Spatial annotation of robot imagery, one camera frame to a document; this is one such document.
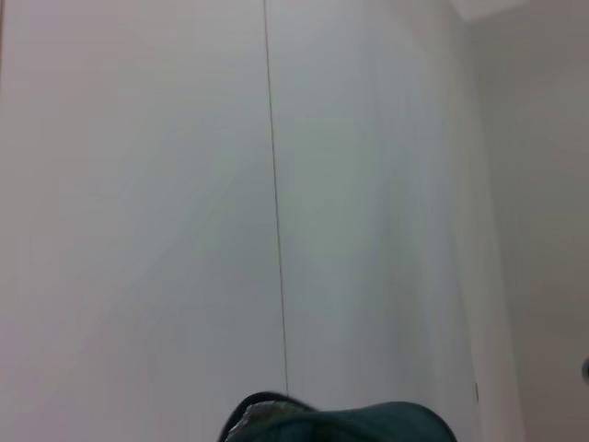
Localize dark teal zip bag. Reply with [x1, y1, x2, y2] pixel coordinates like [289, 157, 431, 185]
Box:
[217, 390, 459, 442]

